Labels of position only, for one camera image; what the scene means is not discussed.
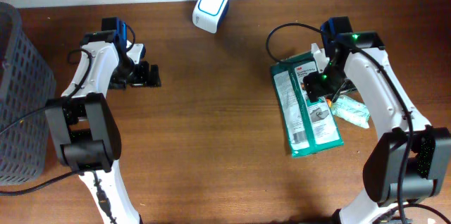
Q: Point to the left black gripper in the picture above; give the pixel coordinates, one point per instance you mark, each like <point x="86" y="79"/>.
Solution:
<point x="141" y="75"/>

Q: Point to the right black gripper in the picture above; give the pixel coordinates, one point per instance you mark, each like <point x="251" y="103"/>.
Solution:
<point x="313" y="86"/>

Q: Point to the teal tissue pack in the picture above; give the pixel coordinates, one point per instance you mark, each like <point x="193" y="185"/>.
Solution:
<point x="351" y="110"/>

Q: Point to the green white wipes package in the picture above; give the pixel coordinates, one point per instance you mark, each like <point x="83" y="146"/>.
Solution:
<point x="309" y="126"/>

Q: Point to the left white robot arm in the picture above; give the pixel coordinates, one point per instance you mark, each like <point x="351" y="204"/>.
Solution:
<point x="84" y="132"/>

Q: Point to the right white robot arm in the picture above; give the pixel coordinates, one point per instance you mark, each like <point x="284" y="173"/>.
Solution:
<point x="410" y="160"/>

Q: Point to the white barcode scanner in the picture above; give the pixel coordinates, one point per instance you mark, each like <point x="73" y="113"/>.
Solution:
<point x="209" y="14"/>

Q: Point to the dark grey plastic basket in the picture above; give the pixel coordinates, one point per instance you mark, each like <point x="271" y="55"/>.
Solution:
<point x="27" y="82"/>

